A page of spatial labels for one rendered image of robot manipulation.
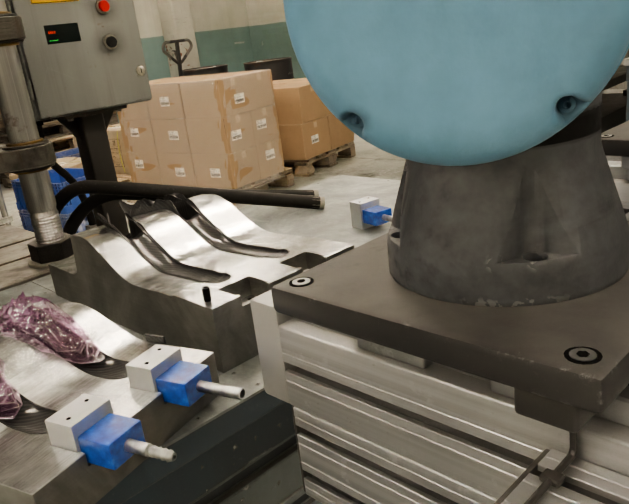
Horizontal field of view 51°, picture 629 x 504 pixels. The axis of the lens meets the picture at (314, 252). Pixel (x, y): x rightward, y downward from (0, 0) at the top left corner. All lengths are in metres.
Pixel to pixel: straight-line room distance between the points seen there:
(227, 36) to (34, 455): 9.34
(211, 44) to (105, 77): 8.01
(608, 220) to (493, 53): 0.20
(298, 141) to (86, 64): 4.02
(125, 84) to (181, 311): 0.94
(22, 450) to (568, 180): 0.54
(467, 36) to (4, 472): 0.57
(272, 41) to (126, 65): 8.19
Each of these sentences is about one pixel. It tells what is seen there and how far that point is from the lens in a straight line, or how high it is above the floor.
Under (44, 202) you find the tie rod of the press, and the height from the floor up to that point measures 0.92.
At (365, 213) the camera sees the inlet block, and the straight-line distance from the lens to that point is 1.32.
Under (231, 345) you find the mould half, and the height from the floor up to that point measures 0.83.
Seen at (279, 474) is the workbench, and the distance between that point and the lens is 0.97.
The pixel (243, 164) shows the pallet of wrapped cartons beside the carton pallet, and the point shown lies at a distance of 4.91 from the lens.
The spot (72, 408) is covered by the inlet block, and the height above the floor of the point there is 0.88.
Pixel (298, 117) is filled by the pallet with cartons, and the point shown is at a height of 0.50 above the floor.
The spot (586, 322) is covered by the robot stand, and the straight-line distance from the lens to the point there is 0.37.
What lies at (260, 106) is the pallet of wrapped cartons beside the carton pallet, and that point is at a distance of 5.05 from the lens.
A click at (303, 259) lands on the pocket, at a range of 0.96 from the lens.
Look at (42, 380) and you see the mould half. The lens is 0.80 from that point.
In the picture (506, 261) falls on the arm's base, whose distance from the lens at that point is 0.38.
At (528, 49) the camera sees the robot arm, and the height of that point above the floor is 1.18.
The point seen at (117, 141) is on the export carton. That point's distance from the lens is 6.18.
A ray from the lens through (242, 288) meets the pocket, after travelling 0.90.
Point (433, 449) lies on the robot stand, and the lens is 0.47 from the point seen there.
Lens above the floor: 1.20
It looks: 19 degrees down
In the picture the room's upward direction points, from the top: 7 degrees counter-clockwise
